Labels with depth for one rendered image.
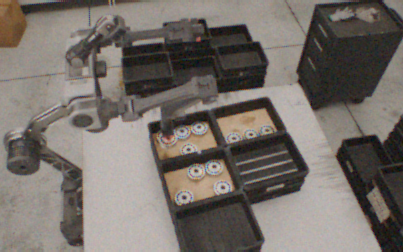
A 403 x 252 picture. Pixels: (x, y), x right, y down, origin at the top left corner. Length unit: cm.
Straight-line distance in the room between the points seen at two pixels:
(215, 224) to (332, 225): 69
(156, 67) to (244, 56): 78
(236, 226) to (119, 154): 90
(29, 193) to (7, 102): 108
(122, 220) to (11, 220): 125
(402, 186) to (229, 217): 133
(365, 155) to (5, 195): 287
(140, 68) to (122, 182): 125
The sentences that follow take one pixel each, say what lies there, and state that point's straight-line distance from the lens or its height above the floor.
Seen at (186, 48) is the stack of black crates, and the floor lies 51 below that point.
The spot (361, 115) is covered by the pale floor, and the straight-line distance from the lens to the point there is 391.
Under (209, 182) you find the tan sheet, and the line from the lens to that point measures 219.
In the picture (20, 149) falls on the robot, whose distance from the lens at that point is 235.
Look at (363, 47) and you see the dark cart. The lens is 337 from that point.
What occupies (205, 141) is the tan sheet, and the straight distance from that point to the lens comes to 235.
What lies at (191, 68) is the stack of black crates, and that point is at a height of 38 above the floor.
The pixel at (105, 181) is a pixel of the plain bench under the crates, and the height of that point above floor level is 70.
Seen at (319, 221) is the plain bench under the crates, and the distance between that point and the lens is 234.
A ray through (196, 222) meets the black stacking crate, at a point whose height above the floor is 83.
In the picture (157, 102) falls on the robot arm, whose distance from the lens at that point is 162.
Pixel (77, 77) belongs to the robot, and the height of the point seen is 153.
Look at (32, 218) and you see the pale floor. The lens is 324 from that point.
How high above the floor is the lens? 273
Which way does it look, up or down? 52 degrees down
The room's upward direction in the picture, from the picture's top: 2 degrees clockwise
